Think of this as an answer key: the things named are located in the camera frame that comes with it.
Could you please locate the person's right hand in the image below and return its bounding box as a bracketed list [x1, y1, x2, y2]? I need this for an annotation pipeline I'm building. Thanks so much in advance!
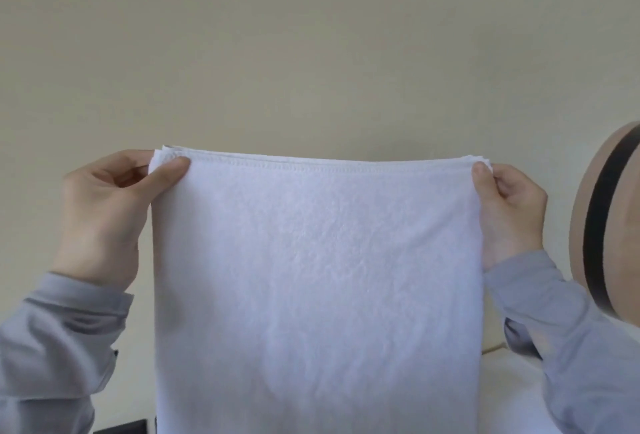
[472, 161, 549, 272]

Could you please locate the person's left hand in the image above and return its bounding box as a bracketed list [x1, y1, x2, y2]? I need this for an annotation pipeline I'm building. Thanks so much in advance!
[50, 150, 192, 289]

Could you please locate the white towel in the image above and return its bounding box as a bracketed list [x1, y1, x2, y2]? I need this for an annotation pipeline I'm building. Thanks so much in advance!
[149, 145, 494, 434]

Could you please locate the person's right forearm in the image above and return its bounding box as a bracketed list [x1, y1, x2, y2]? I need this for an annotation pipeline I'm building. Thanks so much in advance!
[482, 250, 640, 434]

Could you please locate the person's left forearm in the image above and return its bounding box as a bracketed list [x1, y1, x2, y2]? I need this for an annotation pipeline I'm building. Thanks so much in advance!
[0, 272, 136, 434]

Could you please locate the round beige black-striped object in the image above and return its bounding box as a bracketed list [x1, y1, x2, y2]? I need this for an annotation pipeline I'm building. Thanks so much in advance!
[569, 122, 640, 326]

